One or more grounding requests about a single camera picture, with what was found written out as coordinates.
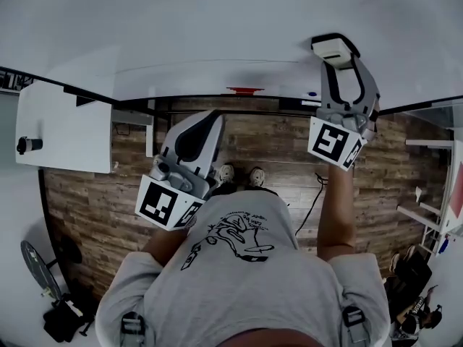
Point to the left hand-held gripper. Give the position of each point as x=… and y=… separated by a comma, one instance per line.
x=159, y=201

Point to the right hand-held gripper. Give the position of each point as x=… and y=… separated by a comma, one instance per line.
x=329, y=141

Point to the white rectangular plastic block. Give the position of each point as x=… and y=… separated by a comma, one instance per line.
x=331, y=51

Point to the person's right forearm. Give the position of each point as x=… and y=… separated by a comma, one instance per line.
x=336, y=215

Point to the person's left forearm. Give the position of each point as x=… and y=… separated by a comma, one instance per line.
x=162, y=244

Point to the person's left shoe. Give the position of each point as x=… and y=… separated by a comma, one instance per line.
x=225, y=174

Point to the person's shoe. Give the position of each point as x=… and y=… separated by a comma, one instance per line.
x=257, y=176
x=225, y=174

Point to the person's black trousers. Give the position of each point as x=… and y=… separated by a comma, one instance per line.
x=224, y=189

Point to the person's right shoe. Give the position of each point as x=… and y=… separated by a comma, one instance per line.
x=257, y=176

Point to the red plastic tray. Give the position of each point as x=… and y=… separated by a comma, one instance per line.
x=245, y=90

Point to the white table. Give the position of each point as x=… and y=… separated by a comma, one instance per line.
x=65, y=128

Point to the white metal rack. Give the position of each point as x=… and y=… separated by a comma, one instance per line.
x=434, y=208

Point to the person's grey printed t-shirt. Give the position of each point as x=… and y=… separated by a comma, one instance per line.
x=235, y=284

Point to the red flat panel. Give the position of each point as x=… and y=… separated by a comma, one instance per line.
x=458, y=193

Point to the black round base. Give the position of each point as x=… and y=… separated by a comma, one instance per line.
x=71, y=249

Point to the black and white tumbler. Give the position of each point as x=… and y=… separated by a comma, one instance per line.
x=30, y=145

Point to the small blue bottle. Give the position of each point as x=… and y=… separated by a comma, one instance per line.
x=443, y=246

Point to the dark shelving unit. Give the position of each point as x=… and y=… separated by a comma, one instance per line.
x=14, y=80

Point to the round black side table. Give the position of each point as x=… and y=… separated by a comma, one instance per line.
x=38, y=266

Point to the person's head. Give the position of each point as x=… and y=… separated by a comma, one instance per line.
x=271, y=340

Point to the black bag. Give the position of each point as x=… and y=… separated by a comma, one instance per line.
x=67, y=320

